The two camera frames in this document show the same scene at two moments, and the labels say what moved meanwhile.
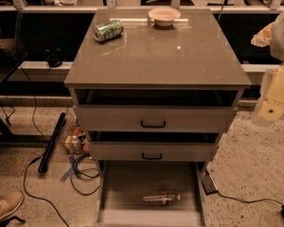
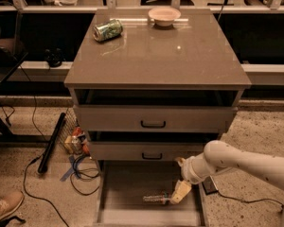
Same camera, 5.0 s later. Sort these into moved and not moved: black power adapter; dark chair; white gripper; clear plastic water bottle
Moved: white gripper
Not moved: dark chair; clear plastic water bottle; black power adapter
